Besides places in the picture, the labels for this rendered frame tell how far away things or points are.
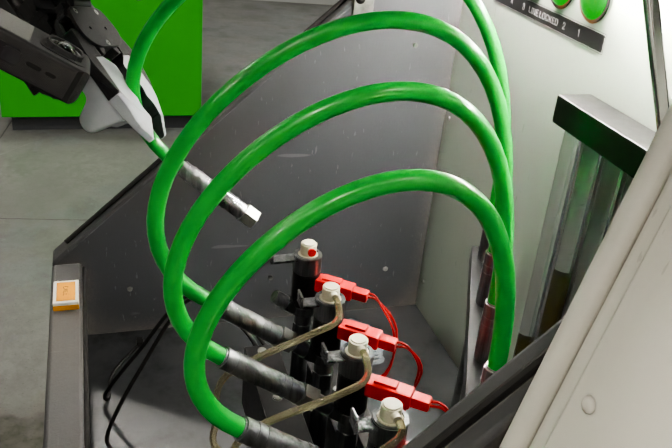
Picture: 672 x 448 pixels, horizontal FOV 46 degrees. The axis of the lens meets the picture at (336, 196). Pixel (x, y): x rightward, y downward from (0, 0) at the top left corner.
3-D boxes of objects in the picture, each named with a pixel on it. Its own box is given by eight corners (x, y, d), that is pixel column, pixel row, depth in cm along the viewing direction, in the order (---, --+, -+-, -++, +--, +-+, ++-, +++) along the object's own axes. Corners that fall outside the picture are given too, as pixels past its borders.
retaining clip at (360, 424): (354, 434, 57) (356, 420, 56) (347, 418, 58) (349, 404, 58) (396, 428, 58) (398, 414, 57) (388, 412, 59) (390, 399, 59)
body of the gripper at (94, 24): (77, 96, 83) (9, 1, 83) (136, 47, 81) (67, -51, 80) (36, 102, 76) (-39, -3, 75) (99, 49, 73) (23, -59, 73)
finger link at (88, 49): (123, 102, 78) (76, 30, 78) (136, 92, 77) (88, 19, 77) (97, 102, 73) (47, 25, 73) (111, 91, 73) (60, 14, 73)
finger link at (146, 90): (140, 156, 83) (85, 85, 82) (182, 124, 82) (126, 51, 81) (129, 163, 80) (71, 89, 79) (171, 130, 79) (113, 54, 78)
